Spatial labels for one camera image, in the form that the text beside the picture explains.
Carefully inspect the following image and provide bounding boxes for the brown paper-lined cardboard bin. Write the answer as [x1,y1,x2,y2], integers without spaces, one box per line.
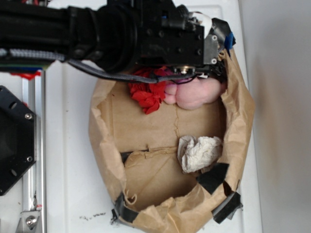
[88,17,256,233]

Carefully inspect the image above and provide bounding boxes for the pink plush bunny toy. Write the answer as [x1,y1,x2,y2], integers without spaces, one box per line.
[164,77,227,110]

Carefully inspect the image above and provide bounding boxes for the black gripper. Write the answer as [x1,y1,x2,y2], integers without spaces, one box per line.
[136,0,230,82]

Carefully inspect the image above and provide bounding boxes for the metal corner bracket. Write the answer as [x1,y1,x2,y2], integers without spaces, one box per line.
[15,211,42,233]

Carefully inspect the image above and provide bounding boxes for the grey braided cable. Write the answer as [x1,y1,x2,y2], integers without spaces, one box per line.
[0,48,171,84]

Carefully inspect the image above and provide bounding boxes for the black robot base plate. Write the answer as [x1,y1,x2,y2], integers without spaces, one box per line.
[0,85,36,196]

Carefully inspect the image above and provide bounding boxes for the red crumpled paper ball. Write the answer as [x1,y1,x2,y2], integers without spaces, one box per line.
[128,67,171,115]

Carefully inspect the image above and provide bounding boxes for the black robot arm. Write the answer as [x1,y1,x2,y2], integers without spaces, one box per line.
[0,0,235,83]

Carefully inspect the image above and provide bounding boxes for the aluminium extrusion rail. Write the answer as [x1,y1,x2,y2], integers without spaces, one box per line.
[18,71,47,233]

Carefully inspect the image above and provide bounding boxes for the white crumpled paper ball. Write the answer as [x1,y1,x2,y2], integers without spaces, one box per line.
[177,135,223,173]

